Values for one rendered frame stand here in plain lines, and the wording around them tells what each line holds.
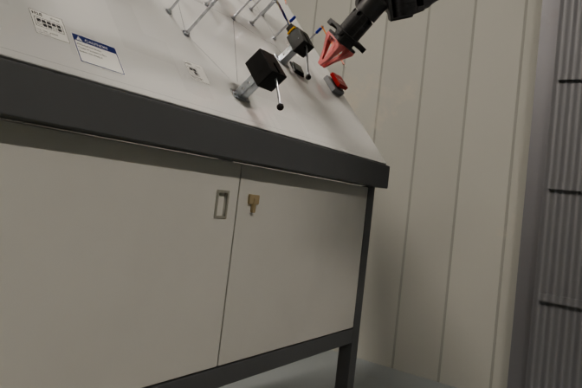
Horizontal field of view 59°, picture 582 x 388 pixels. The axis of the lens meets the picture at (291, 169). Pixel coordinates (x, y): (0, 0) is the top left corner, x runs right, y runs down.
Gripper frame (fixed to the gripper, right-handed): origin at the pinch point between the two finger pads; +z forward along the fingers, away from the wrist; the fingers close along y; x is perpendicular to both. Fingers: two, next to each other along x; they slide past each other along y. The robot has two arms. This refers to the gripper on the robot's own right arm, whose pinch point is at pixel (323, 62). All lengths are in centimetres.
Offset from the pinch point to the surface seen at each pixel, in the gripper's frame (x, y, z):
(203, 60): 8.8, 32.5, 11.6
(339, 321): 38, -31, 47
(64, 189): 37, 55, 29
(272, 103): 10.7, 13.4, 11.8
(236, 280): 39, 15, 38
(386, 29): -101, -111, -16
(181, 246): 37, 31, 34
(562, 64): -24, -124, -52
